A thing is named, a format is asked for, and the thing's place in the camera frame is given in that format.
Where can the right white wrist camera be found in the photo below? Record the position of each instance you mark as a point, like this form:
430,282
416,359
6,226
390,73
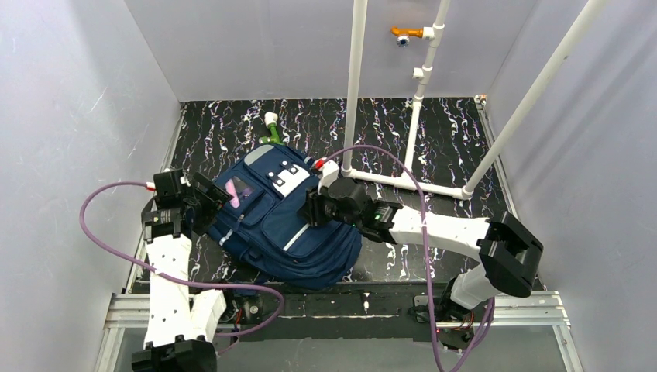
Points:
327,171

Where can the pink highlighter pen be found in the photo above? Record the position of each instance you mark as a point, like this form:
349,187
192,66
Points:
238,195

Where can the navy blue student backpack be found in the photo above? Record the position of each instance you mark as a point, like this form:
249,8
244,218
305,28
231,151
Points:
266,232

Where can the orange tap on pipe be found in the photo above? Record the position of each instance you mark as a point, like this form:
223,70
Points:
404,36

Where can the green white pipe fitting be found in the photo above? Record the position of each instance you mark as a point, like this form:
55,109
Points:
270,120

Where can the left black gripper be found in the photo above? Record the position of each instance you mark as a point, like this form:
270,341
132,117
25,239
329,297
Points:
206,200

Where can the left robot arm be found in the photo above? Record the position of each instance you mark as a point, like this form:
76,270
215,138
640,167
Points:
181,327

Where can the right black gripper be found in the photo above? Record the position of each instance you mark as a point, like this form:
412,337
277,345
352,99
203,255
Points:
315,208

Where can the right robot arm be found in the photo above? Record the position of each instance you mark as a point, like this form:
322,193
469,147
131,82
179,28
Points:
508,254

